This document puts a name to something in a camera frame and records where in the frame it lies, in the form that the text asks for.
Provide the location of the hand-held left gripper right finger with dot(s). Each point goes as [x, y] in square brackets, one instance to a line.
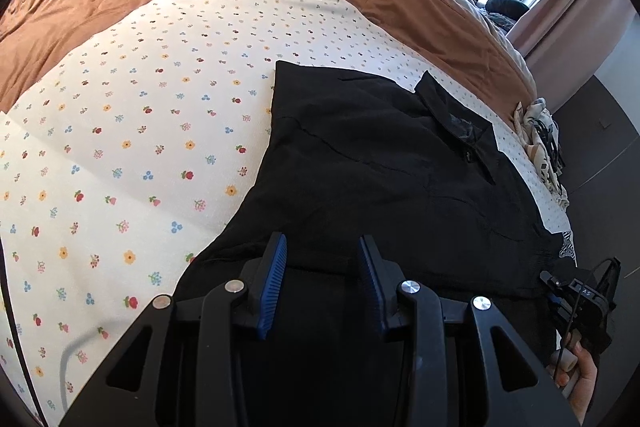
[372, 287]

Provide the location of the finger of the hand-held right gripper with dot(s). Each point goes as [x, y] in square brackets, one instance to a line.
[555, 294]

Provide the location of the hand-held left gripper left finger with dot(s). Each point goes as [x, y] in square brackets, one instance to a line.
[274, 287]

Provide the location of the black shirt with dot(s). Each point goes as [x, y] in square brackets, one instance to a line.
[380, 167]

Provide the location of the person's right hand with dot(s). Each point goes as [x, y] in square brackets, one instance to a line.
[582, 382]

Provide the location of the beige black patterned cloth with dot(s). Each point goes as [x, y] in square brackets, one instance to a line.
[542, 142]

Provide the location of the floral white bed sheet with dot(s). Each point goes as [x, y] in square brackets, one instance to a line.
[150, 132]

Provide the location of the pink curtain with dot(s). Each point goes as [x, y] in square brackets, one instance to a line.
[560, 12]

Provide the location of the dark teal plush cushion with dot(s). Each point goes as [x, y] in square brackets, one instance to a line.
[505, 9]

